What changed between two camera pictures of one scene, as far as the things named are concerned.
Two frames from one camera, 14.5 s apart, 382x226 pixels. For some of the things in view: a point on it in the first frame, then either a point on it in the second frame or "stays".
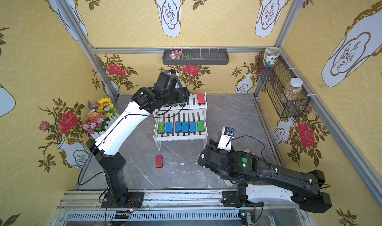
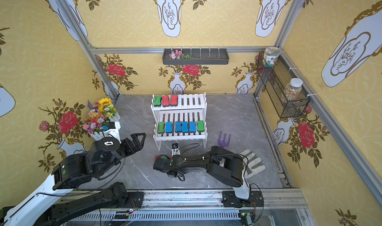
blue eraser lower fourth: [185, 127] stays
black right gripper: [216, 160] to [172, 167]
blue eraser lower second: [168, 127] stays
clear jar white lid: [293, 89] stays
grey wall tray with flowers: [195, 56] stays
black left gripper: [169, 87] to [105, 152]
